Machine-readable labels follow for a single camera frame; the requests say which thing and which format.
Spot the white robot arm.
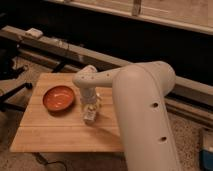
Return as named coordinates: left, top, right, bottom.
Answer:
left=73, top=61, right=182, bottom=171

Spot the orange ceramic bowl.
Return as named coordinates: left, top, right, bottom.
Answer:
left=42, top=85, right=75, bottom=112

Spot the wooden table board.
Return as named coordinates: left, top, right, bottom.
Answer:
left=10, top=73, right=123, bottom=152

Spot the small white box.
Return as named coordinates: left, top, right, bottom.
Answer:
left=25, top=28, right=43, bottom=38

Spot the black tripod leg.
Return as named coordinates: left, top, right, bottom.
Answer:
left=0, top=82, right=33, bottom=112

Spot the blue and white box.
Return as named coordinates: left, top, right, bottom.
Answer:
left=199, top=129, right=213, bottom=171

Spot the black cable on floor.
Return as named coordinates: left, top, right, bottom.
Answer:
left=33, top=152, right=69, bottom=171

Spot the long metal rail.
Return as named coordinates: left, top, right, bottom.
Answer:
left=0, top=26, right=213, bottom=106

